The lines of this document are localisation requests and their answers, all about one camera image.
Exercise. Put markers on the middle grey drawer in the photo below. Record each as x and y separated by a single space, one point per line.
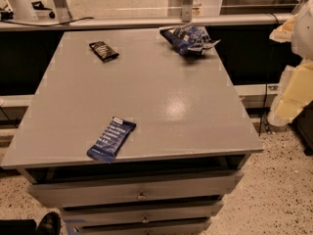
142 213

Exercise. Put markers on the blue rxbar blueberry bar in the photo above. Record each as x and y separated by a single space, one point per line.
108 144

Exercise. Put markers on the black snack bar wrapper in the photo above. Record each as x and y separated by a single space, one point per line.
103 51

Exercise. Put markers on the grey metal rail frame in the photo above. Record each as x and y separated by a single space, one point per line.
65 21

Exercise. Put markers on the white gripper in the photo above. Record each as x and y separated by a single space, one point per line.
303 31

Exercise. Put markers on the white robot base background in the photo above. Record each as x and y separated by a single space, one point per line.
19 10

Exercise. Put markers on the black shoe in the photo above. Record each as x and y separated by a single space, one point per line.
50 224

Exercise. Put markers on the grey drawer cabinet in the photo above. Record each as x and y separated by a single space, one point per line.
188 115

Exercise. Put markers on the blue potato chip bag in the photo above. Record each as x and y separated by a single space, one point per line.
188 39

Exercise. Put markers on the bottom grey drawer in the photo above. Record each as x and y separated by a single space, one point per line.
167 227

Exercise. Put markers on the top grey drawer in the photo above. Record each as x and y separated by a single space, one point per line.
135 189

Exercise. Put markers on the grey drawer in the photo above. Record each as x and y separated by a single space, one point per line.
142 213
135 189
167 227

